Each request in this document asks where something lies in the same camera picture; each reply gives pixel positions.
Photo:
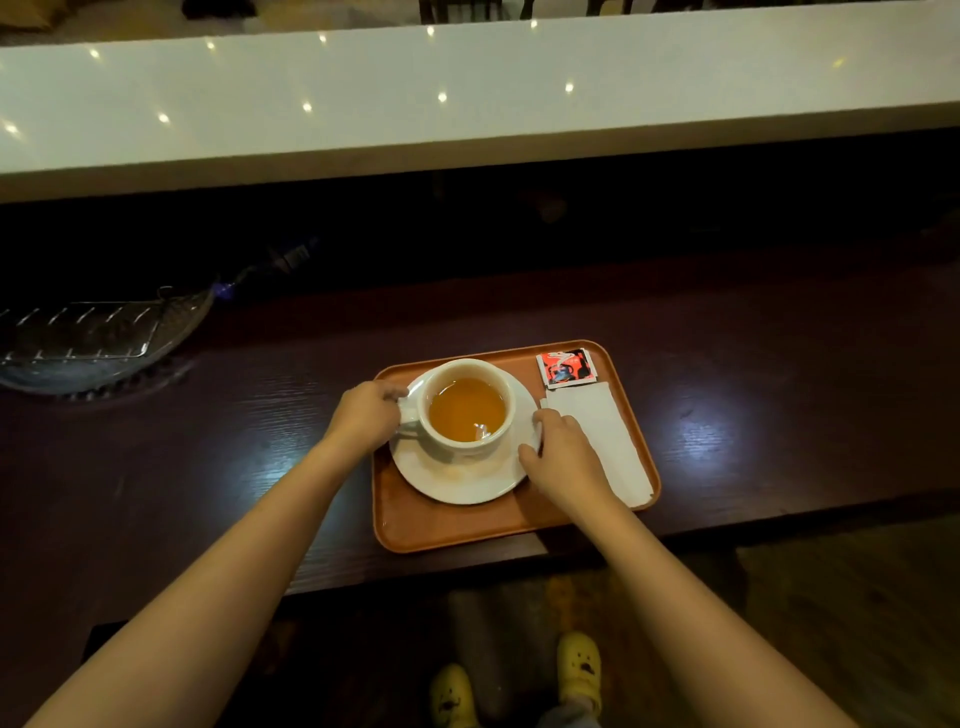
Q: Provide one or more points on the grey trouser leg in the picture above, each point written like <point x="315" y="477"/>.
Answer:
<point x="570" y="716"/>

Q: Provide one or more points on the white counter ledge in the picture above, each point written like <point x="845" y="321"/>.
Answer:
<point x="480" y="97"/>

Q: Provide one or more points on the yellow right slipper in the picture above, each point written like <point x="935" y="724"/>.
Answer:
<point x="579" y="667"/>

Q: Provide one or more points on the person's right hand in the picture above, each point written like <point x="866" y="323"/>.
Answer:
<point x="566" y="469"/>

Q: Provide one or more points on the red and black sachet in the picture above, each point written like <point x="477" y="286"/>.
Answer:
<point x="567" y="367"/>

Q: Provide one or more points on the person's right forearm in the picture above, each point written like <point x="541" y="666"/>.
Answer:
<point x="705" y="637"/>

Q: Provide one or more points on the person's left forearm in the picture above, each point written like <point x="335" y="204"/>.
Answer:
<point x="202" y="592"/>

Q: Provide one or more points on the person's right thumb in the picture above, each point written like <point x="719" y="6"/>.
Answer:
<point x="528" y="462"/>

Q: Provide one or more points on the dark bottle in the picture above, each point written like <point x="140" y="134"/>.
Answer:
<point x="281" y="259"/>

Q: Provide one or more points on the amber tea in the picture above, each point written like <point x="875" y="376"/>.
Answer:
<point x="465" y="409"/>

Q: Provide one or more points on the boat-shaped glass dish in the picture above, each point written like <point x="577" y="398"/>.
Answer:
<point x="90" y="345"/>

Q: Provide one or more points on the white saucer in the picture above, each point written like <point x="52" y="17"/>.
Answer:
<point x="465" y="480"/>

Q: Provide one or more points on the dark wooden chair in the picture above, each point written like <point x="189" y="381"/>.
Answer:
<point x="472" y="7"/>

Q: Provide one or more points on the yellow slipper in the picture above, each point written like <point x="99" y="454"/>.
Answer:
<point x="453" y="697"/>
<point x="579" y="667"/>

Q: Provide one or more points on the yellow left slipper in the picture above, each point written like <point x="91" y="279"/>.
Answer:
<point x="453" y="697"/>

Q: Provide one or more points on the white paper napkin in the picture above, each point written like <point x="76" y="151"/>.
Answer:
<point x="607" y="435"/>

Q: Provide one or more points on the person's left fingers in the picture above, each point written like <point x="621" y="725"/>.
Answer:
<point x="388" y="392"/>

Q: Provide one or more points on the white tea cup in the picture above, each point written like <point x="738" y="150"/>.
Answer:
<point x="457" y="371"/>

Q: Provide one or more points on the orange plastic tray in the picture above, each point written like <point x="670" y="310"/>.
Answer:
<point x="450" y="525"/>

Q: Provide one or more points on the person's left hand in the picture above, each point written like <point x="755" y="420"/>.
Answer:
<point x="364" y="421"/>

